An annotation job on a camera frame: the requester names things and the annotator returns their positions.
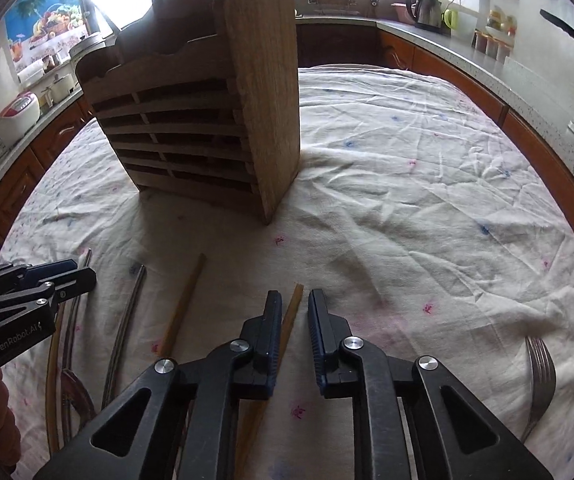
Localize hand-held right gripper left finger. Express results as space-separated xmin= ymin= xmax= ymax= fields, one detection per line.
xmin=34 ymin=290 xmax=283 ymax=480

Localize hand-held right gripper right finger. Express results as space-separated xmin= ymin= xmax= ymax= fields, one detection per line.
xmin=308 ymin=289 xmax=554 ymax=480

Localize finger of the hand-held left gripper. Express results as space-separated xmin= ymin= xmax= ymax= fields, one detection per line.
xmin=0 ymin=259 xmax=78 ymax=292
xmin=0 ymin=267 xmax=98 ymax=327

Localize wooden chopstick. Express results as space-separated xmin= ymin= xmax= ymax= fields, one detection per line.
xmin=237 ymin=284 xmax=304 ymax=480
xmin=45 ymin=305 xmax=66 ymax=453
xmin=159 ymin=253 xmax=207 ymax=357

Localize wooden utensil holder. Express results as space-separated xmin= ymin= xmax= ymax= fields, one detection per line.
xmin=76 ymin=0 xmax=302 ymax=226

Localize pink and white rice cooker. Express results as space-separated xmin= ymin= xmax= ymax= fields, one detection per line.
xmin=0 ymin=91 xmax=42 ymax=149

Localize small white cooking pot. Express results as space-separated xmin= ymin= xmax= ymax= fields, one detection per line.
xmin=42 ymin=74 xmax=76 ymax=107

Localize large white rice cooker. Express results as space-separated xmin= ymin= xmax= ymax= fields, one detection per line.
xmin=69 ymin=32 xmax=106 ymax=69

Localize metal fork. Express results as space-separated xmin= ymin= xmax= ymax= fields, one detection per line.
xmin=518 ymin=336 xmax=558 ymax=444

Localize wooden base cabinets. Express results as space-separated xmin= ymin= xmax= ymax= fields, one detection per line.
xmin=0 ymin=22 xmax=574 ymax=281

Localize grey kitchen countertop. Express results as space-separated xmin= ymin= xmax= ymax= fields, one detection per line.
xmin=0 ymin=12 xmax=574 ymax=186

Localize row of spice jars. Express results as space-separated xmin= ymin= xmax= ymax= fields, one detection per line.
xmin=472 ymin=27 xmax=511 ymax=64

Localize steel electric kettle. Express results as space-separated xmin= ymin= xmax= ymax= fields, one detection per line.
xmin=405 ymin=0 xmax=444 ymax=31

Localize condiment bottles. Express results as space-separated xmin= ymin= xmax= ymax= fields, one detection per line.
xmin=487 ymin=6 xmax=518 ymax=36

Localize fruit and palm wall poster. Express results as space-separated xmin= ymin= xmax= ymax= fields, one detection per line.
xmin=6 ymin=0 xmax=92 ymax=77

